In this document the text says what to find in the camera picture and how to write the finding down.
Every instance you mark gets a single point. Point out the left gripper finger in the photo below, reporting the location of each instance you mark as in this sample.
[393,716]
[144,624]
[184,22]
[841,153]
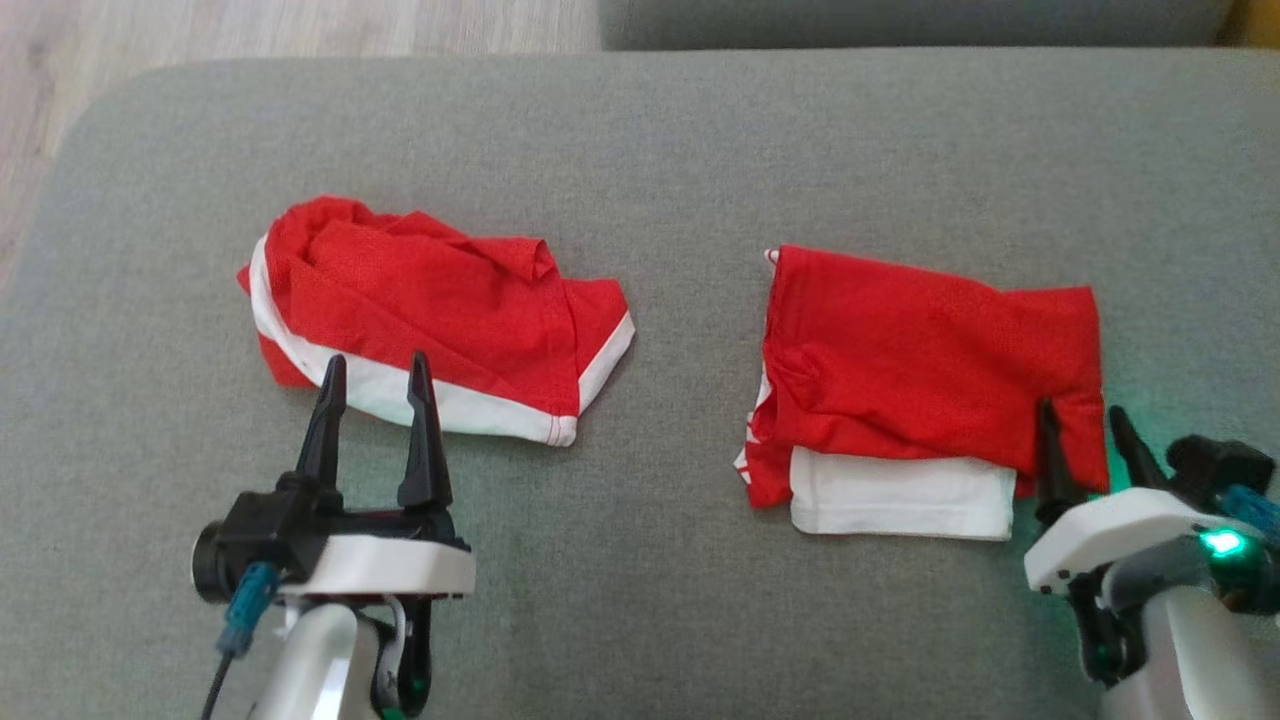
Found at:
[425,440]
[325,430]

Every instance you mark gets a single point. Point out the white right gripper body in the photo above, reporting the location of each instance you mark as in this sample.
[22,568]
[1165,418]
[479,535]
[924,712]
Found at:
[1110,530]

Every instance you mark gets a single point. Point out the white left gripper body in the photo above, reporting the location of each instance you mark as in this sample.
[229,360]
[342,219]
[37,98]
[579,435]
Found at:
[390,565]

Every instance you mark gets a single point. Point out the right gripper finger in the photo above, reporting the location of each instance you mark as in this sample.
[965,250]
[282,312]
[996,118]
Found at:
[1135,455]
[1052,470]

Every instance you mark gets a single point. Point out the red shorts white trim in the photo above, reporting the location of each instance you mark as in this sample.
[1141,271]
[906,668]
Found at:
[430,300]

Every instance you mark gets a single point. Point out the red jersey number 23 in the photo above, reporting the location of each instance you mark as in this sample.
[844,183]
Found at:
[930,370]

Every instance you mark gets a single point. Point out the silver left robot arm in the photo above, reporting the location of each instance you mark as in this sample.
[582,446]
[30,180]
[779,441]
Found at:
[320,660]

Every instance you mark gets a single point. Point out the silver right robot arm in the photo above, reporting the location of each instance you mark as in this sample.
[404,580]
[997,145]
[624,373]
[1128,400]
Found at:
[1190,640]

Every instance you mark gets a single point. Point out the large grey sofa seat cushion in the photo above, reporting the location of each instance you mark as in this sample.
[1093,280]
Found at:
[650,150]

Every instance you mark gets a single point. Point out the small grey sofa cushion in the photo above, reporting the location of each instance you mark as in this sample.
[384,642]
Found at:
[900,20]

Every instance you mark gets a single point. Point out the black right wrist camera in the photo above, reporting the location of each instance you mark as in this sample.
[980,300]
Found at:
[1220,465]

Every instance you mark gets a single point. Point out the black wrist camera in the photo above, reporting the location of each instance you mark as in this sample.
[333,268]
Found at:
[260,535]
[1220,465]

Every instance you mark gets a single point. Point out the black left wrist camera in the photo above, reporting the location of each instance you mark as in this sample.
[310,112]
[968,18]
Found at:
[260,535]

